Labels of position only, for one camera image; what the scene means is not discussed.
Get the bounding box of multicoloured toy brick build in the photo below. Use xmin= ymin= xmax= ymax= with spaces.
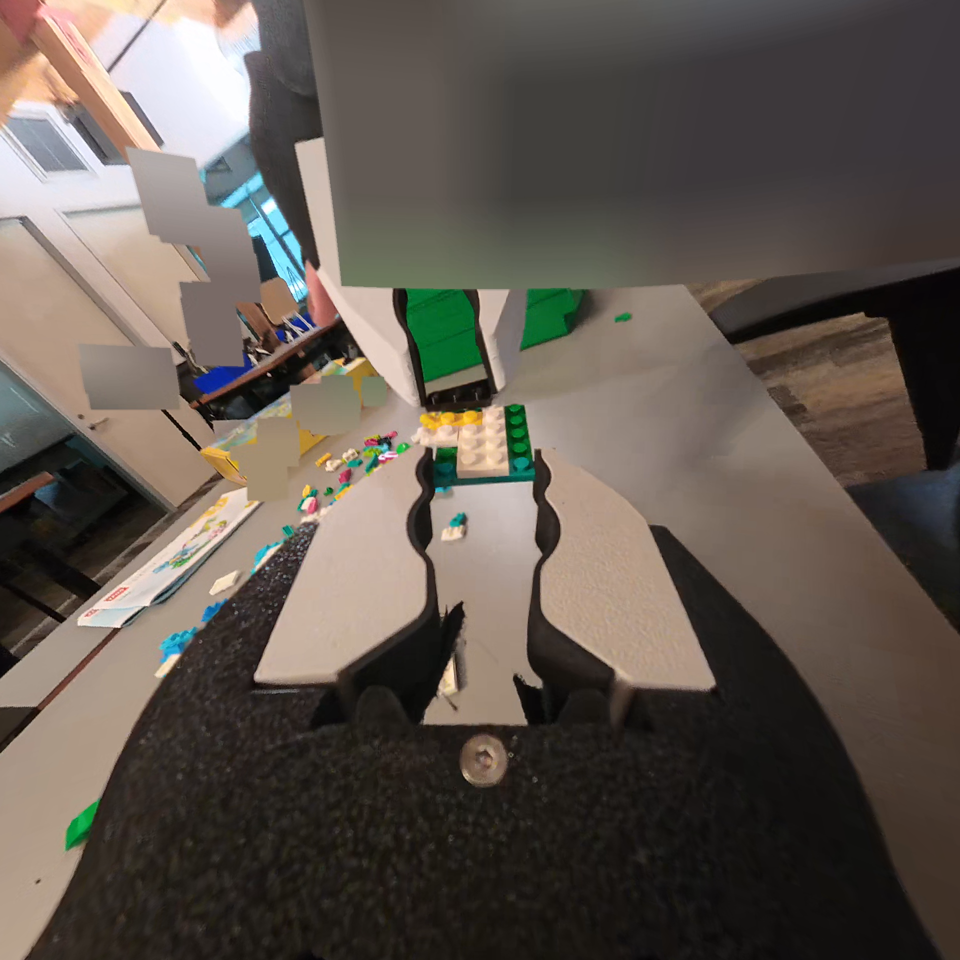
xmin=414 ymin=403 xmax=541 ymax=496

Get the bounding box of yellow toy brick box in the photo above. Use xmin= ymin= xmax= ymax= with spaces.
xmin=198 ymin=356 xmax=380 ymax=485

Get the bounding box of brown wooden table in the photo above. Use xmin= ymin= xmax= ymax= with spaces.
xmin=0 ymin=471 xmax=55 ymax=515

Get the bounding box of person's right hand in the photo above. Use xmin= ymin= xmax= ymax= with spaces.
xmin=304 ymin=258 xmax=340 ymax=325

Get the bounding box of background wooden table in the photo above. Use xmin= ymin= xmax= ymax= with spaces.
xmin=191 ymin=318 xmax=346 ymax=410

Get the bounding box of blue toy brick cluster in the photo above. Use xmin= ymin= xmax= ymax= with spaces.
xmin=153 ymin=600 xmax=230 ymax=680

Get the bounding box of white door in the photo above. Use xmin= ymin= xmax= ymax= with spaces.
xmin=0 ymin=217 xmax=219 ymax=511

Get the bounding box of green toy brick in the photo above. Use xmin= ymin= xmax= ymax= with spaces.
xmin=63 ymin=798 xmax=101 ymax=852

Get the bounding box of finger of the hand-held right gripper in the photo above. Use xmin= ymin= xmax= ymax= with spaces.
xmin=294 ymin=137 xmax=430 ymax=411
xmin=463 ymin=287 xmax=530 ymax=393

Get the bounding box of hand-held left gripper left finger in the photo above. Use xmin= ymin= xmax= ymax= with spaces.
xmin=253 ymin=453 xmax=466 ymax=725

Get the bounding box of toy brick instruction booklet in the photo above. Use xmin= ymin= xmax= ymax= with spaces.
xmin=77 ymin=487 xmax=260 ymax=630

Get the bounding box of dark blue chair seat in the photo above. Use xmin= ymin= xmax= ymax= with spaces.
xmin=846 ymin=463 xmax=960 ymax=601

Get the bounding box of white air vent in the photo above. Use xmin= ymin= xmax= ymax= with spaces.
xmin=2 ymin=108 xmax=97 ymax=181

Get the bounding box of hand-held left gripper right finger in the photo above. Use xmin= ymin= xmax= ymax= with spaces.
xmin=513 ymin=447 xmax=718 ymax=727

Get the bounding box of blue storage bin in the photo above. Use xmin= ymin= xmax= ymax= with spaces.
xmin=193 ymin=366 xmax=256 ymax=399

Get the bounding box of stack of green storage bins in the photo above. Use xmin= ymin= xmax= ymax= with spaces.
xmin=403 ymin=287 xmax=588 ymax=385

